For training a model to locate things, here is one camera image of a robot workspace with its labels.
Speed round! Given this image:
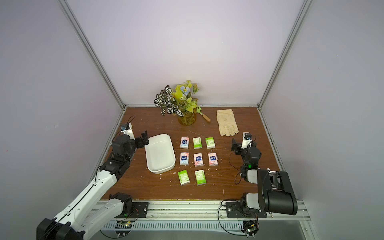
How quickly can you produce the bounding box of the white plastic storage box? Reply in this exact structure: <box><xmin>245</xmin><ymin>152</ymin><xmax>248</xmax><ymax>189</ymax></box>
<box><xmin>145</xmin><ymin>134</ymin><xmax>176</xmax><ymax>174</ymax></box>

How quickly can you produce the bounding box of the green tissue pack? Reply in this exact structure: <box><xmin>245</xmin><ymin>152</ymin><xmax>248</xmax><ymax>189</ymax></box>
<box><xmin>195</xmin><ymin>170</ymin><xmax>207</xmax><ymax>186</ymax></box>
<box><xmin>205</xmin><ymin>137</ymin><xmax>216</xmax><ymax>149</ymax></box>
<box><xmin>178</xmin><ymin>170</ymin><xmax>190</xmax><ymax>186</ymax></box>
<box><xmin>193</xmin><ymin>137</ymin><xmax>202</xmax><ymax>149</ymax></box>

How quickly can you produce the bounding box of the pink Tempo tissue pack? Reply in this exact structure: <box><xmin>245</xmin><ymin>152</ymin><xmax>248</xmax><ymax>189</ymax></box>
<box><xmin>180</xmin><ymin>137</ymin><xmax>190</xmax><ymax>149</ymax></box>

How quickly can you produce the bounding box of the blue pink Tempo pack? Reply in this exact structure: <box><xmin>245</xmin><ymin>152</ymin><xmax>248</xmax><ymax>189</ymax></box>
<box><xmin>180</xmin><ymin>152</ymin><xmax>189</xmax><ymax>166</ymax></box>

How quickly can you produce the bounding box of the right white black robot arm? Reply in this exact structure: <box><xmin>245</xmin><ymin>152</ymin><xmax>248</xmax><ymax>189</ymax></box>
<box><xmin>231</xmin><ymin>139</ymin><xmax>298</xmax><ymax>216</ymax></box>

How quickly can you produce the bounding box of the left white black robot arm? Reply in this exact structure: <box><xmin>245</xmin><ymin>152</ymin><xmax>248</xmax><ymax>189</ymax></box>
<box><xmin>36</xmin><ymin>132</ymin><xmax>149</xmax><ymax>240</ymax></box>

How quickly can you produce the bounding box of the cream work glove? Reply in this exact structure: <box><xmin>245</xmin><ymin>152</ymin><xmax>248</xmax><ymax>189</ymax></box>
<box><xmin>217</xmin><ymin>109</ymin><xmax>239</xmax><ymax>137</ymax></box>

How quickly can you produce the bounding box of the artificial plant in glass vase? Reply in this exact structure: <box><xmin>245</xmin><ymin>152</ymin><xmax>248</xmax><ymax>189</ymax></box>
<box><xmin>154</xmin><ymin>80</ymin><xmax>199</xmax><ymax>126</ymax></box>

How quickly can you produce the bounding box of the right small circuit board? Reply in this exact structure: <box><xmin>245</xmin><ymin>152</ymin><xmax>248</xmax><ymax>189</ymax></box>
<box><xmin>242</xmin><ymin>220</ymin><xmax>260</xmax><ymax>238</ymax></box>

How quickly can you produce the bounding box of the small circuit board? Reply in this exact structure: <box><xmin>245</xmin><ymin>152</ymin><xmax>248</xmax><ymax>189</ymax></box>
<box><xmin>115</xmin><ymin>221</ymin><xmax>133</xmax><ymax>239</ymax></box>
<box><xmin>242</xmin><ymin>220</ymin><xmax>260</xmax><ymax>238</ymax></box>

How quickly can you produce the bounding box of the left small circuit board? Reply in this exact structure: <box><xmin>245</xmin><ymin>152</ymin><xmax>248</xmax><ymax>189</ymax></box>
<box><xmin>115</xmin><ymin>221</ymin><xmax>133</xmax><ymax>239</ymax></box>

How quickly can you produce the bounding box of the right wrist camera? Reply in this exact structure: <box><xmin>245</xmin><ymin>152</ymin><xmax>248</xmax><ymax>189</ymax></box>
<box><xmin>241</xmin><ymin>132</ymin><xmax>253</xmax><ymax>149</ymax></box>

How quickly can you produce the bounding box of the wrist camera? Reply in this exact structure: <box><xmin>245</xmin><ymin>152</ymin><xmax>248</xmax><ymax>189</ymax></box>
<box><xmin>121</xmin><ymin>122</ymin><xmax>135</xmax><ymax>140</ymax></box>
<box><xmin>241</xmin><ymin>132</ymin><xmax>253</xmax><ymax>149</ymax></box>

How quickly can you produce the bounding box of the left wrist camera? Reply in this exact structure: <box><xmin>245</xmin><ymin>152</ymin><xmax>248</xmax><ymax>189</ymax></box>
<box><xmin>121</xmin><ymin>122</ymin><xmax>135</xmax><ymax>140</ymax></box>

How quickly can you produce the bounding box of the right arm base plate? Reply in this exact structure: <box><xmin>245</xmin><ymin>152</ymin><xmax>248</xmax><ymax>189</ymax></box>
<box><xmin>222</xmin><ymin>201</ymin><xmax>267</xmax><ymax>219</ymax></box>

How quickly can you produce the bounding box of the right black cable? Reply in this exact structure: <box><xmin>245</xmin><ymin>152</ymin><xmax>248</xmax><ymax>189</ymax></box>
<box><xmin>217</xmin><ymin>199</ymin><xmax>250</xmax><ymax>237</ymax></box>

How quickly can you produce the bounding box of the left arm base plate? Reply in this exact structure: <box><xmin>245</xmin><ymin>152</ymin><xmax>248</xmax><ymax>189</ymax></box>
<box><xmin>116</xmin><ymin>202</ymin><xmax>149</xmax><ymax>219</ymax></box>

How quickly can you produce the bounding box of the wooden handled tool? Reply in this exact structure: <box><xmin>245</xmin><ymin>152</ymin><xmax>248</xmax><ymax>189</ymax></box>
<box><xmin>197</xmin><ymin>106</ymin><xmax>212</xmax><ymax>123</ymax></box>

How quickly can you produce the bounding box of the aluminium front rail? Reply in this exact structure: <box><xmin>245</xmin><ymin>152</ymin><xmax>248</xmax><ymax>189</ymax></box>
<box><xmin>92</xmin><ymin>199</ymin><xmax>311</xmax><ymax>223</ymax></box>

